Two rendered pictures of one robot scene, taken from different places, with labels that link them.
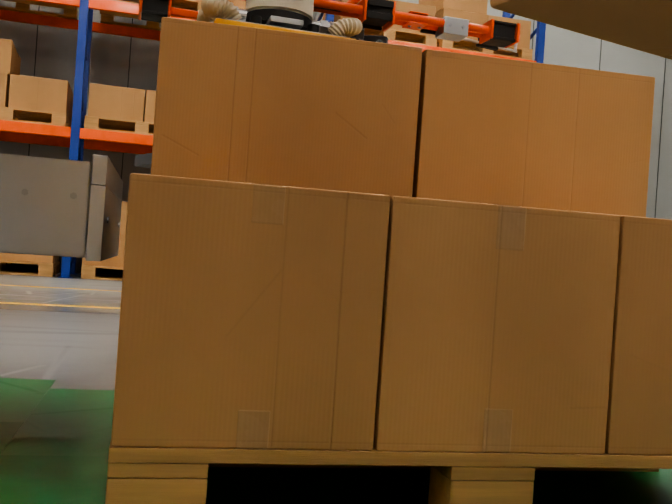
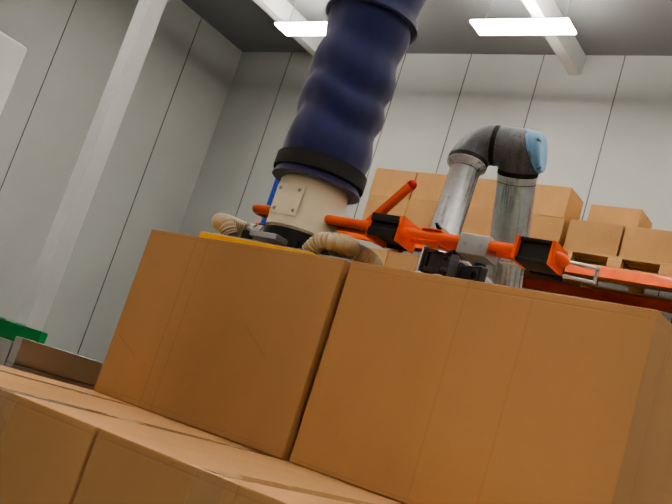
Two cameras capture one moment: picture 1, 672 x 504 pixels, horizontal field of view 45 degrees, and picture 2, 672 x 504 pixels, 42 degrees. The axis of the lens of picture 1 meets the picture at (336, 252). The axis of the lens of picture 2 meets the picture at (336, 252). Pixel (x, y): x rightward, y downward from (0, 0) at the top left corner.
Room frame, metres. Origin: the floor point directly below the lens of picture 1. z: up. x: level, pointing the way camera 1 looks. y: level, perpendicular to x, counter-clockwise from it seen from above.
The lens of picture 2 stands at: (0.81, -1.47, 0.63)
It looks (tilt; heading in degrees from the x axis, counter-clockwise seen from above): 11 degrees up; 51
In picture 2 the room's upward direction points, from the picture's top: 18 degrees clockwise
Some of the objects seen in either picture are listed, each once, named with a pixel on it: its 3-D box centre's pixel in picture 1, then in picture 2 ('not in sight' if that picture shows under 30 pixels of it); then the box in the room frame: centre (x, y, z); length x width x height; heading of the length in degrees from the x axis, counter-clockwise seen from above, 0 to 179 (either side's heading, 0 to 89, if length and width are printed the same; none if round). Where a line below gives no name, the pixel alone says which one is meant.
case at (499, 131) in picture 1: (505, 154); (504, 416); (2.15, -0.43, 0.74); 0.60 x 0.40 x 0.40; 101
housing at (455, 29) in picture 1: (451, 29); (478, 249); (2.14, -0.27, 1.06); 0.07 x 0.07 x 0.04; 15
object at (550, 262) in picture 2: (499, 33); (539, 255); (2.17, -0.40, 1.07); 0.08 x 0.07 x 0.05; 105
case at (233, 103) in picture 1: (280, 131); (267, 353); (2.03, 0.16, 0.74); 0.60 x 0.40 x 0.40; 101
